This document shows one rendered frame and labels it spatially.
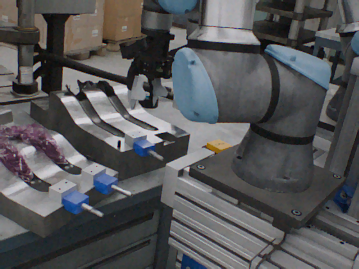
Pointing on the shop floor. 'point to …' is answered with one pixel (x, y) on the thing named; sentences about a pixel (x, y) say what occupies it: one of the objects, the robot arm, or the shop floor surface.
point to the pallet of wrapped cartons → (9, 13)
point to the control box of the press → (58, 33)
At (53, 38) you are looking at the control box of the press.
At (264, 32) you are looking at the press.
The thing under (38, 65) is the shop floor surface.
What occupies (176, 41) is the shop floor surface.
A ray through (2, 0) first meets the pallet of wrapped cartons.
